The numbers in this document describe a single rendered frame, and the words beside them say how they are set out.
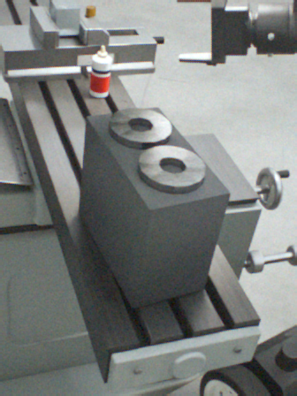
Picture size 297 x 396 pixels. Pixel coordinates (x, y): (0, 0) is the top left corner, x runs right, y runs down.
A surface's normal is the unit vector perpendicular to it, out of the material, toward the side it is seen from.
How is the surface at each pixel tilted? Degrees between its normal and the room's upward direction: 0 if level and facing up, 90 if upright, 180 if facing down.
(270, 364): 0
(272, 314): 0
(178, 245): 90
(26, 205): 90
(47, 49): 90
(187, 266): 90
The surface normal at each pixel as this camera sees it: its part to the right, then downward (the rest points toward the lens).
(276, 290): 0.13, -0.77
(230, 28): -0.19, 0.53
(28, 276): 0.33, 0.62
